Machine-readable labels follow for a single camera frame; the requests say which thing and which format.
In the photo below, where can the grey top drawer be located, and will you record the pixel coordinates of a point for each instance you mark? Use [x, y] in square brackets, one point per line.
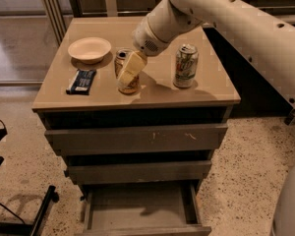
[136, 139]

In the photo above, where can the metal window frame post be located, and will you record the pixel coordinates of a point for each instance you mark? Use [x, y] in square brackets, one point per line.
[55, 17]

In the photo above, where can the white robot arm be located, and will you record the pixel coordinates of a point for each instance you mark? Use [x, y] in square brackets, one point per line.
[250, 190]

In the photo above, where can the black chair frame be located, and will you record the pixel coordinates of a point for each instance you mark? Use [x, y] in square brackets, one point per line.
[16, 204]

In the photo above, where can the beige top drawer cabinet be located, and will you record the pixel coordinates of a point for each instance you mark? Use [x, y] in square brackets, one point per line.
[158, 102]

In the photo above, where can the small grey floor object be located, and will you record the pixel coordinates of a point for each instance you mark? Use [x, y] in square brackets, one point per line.
[290, 118]

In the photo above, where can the dark blue snack packet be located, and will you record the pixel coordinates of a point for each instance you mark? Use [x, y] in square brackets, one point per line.
[81, 83]

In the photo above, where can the grey open bottom drawer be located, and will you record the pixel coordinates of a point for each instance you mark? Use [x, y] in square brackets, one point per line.
[144, 209]

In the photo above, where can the grey middle drawer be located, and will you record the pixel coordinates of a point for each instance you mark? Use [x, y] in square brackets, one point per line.
[138, 173]

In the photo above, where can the orange soda can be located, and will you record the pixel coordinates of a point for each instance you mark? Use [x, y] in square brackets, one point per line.
[119, 60]

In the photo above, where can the white bowl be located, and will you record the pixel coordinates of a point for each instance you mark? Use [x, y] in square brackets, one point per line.
[89, 50]

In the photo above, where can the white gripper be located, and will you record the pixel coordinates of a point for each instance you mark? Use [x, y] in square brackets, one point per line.
[147, 39]

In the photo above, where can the green white soda can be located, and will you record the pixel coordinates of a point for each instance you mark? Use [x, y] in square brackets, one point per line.
[186, 65]

